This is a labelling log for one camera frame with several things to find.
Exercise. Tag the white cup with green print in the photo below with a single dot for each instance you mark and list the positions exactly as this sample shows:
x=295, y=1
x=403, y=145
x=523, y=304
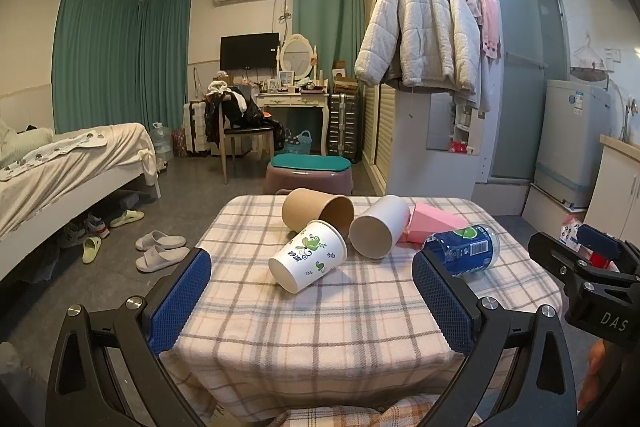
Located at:
x=307, y=257

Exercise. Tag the blue plastic basket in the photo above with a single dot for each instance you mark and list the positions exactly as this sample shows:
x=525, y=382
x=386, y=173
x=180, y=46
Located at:
x=299, y=144

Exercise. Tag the teal seat cushion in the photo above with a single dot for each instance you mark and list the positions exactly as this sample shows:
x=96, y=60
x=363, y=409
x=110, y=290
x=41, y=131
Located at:
x=310, y=162

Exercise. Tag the green window curtain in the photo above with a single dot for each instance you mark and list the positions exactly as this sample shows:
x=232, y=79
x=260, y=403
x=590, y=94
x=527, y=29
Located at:
x=110, y=62

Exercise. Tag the pink paper box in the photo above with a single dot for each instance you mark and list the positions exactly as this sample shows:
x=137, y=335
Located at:
x=432, y=219

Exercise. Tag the light green pillow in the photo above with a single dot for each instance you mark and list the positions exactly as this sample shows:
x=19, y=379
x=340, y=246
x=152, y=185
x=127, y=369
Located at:
x=22, y=144

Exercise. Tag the person's right hand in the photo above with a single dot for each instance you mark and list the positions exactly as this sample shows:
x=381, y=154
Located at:
x=597, y=367

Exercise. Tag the oval white mirror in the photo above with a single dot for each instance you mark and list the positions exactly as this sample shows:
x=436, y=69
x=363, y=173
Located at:
x=297, y=54

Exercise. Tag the white washing machine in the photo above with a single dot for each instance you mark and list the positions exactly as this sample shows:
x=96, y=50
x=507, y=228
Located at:
x=570, y=137

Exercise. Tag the white puffer jacket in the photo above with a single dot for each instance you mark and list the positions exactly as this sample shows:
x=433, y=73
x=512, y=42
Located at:
x=420, y=27

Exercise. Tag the teal curtain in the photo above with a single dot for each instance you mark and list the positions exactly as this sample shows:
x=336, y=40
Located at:
x=327, y=22

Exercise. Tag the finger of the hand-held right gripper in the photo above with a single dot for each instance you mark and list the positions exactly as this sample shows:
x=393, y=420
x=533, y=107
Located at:
x=555, y=252
x=600, y=242

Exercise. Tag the green slipper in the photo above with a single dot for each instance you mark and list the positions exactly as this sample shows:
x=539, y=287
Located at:
x=92, y=249
x=127, y=218

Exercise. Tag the white wardrobe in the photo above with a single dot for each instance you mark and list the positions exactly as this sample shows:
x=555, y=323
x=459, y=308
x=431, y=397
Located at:
x=400, y=142

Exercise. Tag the white printed packet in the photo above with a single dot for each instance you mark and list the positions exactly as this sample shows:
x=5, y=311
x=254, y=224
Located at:
x=571, y=232

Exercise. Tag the frosted glass sliding door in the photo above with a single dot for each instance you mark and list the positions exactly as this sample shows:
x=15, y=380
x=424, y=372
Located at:
x=520, y=97

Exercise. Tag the plaid tablecloth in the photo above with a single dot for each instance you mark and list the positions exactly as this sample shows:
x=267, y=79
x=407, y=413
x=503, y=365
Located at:
x=325, y=332

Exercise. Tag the plain white paper cup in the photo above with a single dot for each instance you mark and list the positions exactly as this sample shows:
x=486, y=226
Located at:
x=380, y=222

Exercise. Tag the white dressing table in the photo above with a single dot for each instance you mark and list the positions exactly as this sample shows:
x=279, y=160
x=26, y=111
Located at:
x=295, y=99

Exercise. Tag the black television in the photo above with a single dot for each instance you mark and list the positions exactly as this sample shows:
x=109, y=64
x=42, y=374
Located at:
x=249, y=52

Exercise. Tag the dark grey suitcase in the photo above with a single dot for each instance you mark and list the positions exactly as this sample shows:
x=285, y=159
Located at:
x=344, y=127

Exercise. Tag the photo frame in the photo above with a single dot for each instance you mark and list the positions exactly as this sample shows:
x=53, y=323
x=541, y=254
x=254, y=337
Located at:
x=286, y=78

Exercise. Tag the bed with beige sheet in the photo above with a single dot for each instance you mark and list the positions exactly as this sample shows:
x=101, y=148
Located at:
x=65, y=177

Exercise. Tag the pile of clothes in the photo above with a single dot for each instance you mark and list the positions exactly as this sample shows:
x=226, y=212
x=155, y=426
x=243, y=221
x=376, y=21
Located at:
x=235, y=107

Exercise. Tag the white slipper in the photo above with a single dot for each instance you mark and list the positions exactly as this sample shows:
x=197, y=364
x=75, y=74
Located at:
x=160, y=258
x=160, y=239

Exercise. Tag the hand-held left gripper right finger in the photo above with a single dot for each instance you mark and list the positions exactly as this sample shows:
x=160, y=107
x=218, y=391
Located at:
x=440, y=302

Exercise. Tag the pink hanging garment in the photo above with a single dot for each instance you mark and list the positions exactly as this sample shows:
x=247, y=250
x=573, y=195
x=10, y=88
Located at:
x=490, y=24

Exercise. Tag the grey sneakers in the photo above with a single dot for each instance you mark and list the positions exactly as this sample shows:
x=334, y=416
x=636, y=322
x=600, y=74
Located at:
x=85, y=229

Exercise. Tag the large water bottle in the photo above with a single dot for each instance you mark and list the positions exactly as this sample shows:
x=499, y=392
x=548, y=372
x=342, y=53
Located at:
x=161, y=139

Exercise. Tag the white cabinet with wooden top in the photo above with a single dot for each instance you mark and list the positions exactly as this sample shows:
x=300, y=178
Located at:
x=612, y=187

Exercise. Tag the brown paper cup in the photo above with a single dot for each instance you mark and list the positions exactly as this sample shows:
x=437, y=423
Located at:
x=305, y=209

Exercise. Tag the white suitcase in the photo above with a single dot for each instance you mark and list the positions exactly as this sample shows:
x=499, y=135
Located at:
x=196, y=129

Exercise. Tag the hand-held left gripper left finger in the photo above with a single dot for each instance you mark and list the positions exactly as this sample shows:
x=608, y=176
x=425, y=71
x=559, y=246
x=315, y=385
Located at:
x=185, y=294

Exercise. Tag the pink stool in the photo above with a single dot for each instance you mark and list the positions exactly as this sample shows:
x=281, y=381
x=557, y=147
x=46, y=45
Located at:
x=305, y=182

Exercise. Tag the wooden chair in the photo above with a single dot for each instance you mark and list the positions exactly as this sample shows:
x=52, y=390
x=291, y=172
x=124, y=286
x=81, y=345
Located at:
x=245, y=139

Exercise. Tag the orange plaid cloth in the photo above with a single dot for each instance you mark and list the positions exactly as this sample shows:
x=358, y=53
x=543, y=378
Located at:
x=350, y=413

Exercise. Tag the cardboard boxes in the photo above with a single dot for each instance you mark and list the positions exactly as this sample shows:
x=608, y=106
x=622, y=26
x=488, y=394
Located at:
x=345, y=79

